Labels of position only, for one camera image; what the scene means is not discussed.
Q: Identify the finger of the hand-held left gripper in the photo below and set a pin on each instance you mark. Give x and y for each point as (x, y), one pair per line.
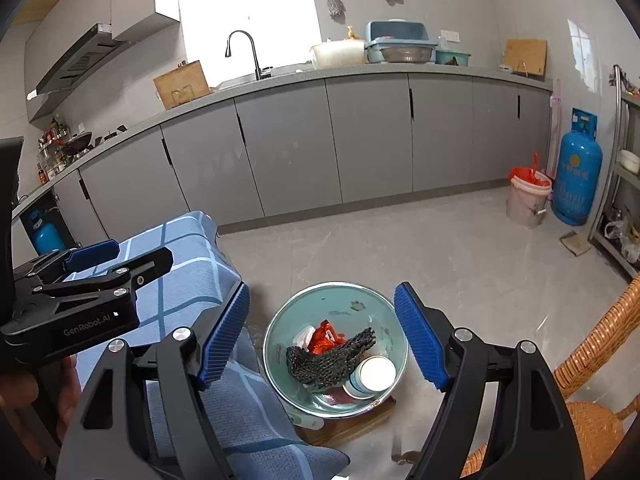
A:
(92, 252)
(150, 262)

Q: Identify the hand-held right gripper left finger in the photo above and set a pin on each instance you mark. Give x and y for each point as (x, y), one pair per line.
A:
(227, 340)

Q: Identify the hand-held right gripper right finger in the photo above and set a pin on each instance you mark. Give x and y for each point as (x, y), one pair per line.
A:
(420, 340)

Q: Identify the teal metal trash bin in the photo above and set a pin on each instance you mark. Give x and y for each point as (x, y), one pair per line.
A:
(300, 320)

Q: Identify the red wrapper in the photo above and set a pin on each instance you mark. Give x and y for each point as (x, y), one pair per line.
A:
(322, 340)

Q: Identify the black foam net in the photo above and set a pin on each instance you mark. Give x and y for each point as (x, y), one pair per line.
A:
(325, 360)

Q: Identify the pink packet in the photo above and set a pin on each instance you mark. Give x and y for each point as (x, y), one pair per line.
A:
(337, 398)

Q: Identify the person's left hand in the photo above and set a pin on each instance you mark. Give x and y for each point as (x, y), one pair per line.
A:
(25, 385)

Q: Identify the blue checked cloth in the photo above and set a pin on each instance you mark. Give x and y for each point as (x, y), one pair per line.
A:
(190, 270)

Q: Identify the small blue gas cylinder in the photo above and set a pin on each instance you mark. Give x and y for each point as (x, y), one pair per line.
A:
(47, 235)

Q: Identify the black wok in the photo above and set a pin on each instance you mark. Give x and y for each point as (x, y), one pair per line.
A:
(75, 144)

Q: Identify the spice rack with bottles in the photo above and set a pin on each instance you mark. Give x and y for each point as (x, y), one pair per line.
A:
(50, 150)

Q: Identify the white bucket with red bag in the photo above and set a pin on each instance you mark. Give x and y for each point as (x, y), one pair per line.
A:
(525, 200)

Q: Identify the cardboard piece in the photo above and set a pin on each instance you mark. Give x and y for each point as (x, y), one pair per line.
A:
(575, 245)

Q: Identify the wooden cutting board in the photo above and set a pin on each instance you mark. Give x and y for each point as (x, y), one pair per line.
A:
(182, 82)
(525, 55)

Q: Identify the wicker chair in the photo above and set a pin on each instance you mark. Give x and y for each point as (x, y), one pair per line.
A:
(595, 420)

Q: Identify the steel range hood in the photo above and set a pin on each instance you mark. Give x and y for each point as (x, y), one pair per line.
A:
(80, 60)

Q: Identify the grey kitchen cabinets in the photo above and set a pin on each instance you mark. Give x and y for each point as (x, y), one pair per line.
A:
(370, 130)

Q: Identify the white plastic bag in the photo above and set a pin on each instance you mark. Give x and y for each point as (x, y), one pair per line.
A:
(614, 230)

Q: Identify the large blue gas cylinder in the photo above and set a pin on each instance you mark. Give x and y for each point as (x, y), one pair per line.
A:
(575, 175)

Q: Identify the dark kitchen faucet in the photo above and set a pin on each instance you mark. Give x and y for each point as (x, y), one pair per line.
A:
(252, 55)

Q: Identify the white upper cabinet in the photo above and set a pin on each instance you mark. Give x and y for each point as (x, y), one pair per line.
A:
(145, 0)

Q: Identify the white bowl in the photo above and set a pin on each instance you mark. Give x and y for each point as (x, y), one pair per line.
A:
(630, 161)

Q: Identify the bright window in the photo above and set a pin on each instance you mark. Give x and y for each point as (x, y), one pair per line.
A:
(270, 10)

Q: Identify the white pot with lid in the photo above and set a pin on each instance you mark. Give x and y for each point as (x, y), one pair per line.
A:
(337, 55)

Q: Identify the teal plastic basket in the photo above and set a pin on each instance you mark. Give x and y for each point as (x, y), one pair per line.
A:
(452, 57)

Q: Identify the steel shelf rack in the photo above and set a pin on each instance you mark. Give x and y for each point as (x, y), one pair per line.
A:
(622, 130)

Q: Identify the blue dish rack box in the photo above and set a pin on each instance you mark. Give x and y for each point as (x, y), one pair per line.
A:
(395, 30)

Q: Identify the grey duster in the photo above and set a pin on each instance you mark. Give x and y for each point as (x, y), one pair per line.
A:
(334, 10)

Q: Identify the white wall socket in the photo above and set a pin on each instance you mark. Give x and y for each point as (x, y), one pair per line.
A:
(449, 36)

